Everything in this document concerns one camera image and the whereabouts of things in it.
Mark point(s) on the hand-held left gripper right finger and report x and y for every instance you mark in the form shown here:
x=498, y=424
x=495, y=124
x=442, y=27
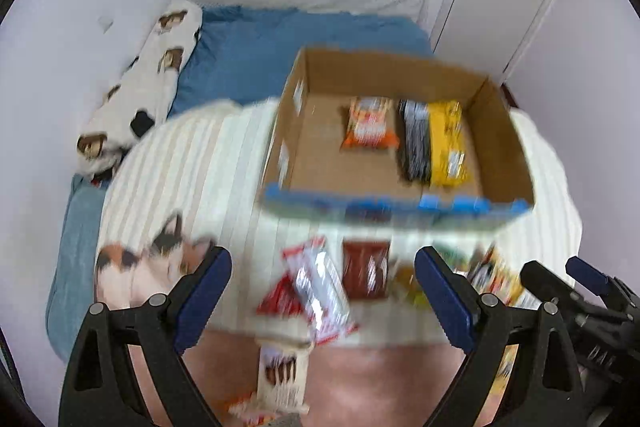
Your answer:
x=444, y=299

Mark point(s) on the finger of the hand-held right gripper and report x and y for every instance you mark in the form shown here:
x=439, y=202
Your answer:
x=587, y=272
x=542, y=282

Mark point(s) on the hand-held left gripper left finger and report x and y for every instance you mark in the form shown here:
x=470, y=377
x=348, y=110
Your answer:
x=206, y=294

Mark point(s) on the printed cardboard box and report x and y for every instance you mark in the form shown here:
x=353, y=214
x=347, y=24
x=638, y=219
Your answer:
x=320, y=147

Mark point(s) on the yellow green snack packet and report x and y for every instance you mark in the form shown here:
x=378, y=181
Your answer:
x=405, y=284

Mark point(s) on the yellow and black snack packet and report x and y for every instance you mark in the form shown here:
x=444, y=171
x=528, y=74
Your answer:
x=495, y=274

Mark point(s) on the cream snack packet brown print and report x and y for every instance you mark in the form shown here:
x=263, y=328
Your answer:
x=282, y=377

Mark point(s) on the silver and red snack packet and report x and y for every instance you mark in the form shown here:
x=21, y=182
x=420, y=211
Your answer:
x=322, y=297

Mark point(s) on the orange and white snack packet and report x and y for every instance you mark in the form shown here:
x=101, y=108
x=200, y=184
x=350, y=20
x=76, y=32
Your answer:
x=247, y=409

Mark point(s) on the striped cat printed blanket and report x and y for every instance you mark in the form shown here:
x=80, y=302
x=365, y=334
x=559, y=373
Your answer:
x=200, y=167

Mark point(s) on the blue bedsheet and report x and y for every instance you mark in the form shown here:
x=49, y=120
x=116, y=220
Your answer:
x=250, y=52

